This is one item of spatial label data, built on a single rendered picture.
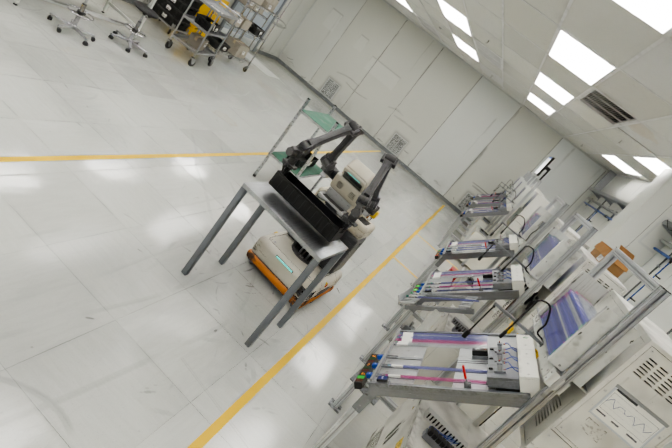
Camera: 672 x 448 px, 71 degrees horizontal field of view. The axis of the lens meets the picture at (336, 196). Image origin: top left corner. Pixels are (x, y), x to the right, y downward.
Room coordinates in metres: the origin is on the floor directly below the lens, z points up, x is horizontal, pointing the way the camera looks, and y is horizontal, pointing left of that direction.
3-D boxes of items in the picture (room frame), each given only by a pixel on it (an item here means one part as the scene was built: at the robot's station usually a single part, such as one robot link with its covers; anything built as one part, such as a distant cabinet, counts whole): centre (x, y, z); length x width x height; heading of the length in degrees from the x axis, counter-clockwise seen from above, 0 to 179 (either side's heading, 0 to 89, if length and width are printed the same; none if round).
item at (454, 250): (5.05, -1.77, 0.66); 1.01 x 0.73 x 1.31; 78
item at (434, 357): (3.61, -1.66, 0.31); 0.70 x 0.65 x 0.62; 168
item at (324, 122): (5.46, 0.59, 0.55); 0.91 x 0.46 x 1.10; 168
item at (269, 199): (2.90, 0.11, 0.40); 0.70 x 0.45 x 0.80; 74
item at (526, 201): (8.22, -2.59, 0.95); 1.36 x 0.82 x 1.90; 78
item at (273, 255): (3.64, -0.10, 0.16); 0.67 x 0.64 x 0.25; 164
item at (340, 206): (3.36, -0.02, 0.84); 0.28 x 0.16 x 0.22; 74
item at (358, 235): (3.73, -0.13, 0.59); 0.55 x 0.34 x 0.83; 74
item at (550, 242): (3.58, -1.53, 1.52); 0.51 x 0.13 x 0.27; 168
